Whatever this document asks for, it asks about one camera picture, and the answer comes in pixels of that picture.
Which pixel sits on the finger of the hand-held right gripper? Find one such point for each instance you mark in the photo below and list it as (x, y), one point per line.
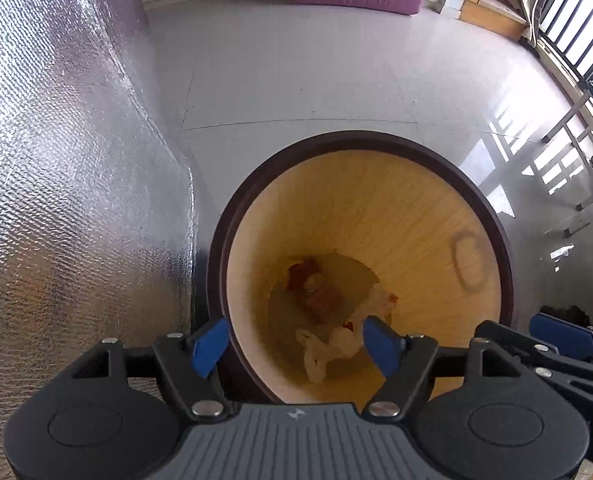
(566, 331)
(551, 360)

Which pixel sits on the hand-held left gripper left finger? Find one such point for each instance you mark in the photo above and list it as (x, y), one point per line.
(209, 347)

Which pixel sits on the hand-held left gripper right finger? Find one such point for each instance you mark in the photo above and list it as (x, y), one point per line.
(379, 347)

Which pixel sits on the round wooden bin dark rim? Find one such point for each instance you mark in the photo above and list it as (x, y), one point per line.
(401, 200)

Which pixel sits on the white crumpled plastic bag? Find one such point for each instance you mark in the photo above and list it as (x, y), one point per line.
(326, 350)

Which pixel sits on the brown crumpled snack wrapper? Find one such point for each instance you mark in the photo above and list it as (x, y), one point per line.
(321, 295)

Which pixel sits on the white wooden bench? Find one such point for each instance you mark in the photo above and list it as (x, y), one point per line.
(581, 175)

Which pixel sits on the silver foil insulation sheet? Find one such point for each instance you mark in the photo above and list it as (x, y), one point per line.
(51, 185)

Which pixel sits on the wooden stair steps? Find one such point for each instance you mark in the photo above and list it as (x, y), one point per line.
(486, 10)

